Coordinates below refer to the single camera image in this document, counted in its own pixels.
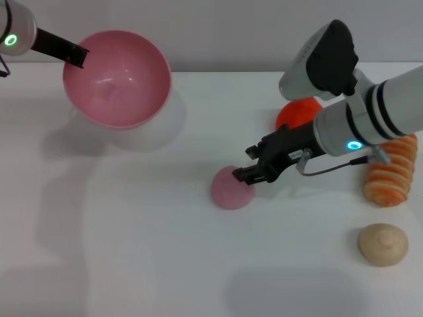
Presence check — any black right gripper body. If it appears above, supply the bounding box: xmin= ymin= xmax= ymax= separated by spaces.
xmin=256 ymin=122 xmax=323 ymax=184

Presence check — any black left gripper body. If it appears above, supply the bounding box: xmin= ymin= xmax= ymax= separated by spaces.
xmin=31 ymin=28 xmax=79 ymax=63

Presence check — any pink toy peach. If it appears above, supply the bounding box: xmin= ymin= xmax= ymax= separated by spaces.
xmin=210 ymin=166 xmax=256 ymax=211

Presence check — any pink plastic bowl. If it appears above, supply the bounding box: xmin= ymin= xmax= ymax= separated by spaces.
xmin=62 ymin=29 xmax=173 ymax=130

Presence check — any orange toy pear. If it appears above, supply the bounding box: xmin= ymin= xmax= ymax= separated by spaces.
xmin=275 ymin=97 xmax=324 ymax=131

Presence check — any orange striped toy bread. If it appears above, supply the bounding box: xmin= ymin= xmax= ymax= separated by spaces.
xmin=363 ymin=133 xmax=418 ymax=207

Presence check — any beige toy bun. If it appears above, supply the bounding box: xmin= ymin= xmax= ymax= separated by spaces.
xmin=358 ymin=223 xmax=409 ymax=267

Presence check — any grey right arm cable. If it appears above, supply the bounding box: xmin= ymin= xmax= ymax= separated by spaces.
xmin=297 ymin=147 xmax=391 ymax=176

